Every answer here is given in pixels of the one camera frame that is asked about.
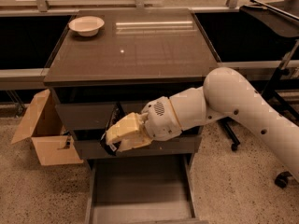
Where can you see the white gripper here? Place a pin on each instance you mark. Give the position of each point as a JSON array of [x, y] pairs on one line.
[[159, 119]]

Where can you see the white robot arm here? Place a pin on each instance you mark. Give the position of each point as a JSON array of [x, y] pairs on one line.
[[225, 93]]

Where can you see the grey top drawer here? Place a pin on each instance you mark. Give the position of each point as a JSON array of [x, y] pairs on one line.
[[85, 116]]

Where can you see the grey middle drawer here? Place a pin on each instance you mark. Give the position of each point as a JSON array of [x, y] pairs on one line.
[[91, 149]]

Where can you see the grey open bottom drawer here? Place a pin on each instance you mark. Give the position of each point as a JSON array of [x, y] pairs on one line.
[[142, 190]]

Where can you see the grey drawer cabinet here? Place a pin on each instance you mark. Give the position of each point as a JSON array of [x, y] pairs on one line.
[[138, 56]]

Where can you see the open cardboard box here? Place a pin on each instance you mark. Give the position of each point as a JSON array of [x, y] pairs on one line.
[[41, 123]]

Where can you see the white bowl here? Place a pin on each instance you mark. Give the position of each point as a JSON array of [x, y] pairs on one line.
[[86, 26]]

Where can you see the black office chair base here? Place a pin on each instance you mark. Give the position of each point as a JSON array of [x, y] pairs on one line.
[[282, 179]]

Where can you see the black rolling stand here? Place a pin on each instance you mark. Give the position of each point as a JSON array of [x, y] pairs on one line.
[[273, 35]]

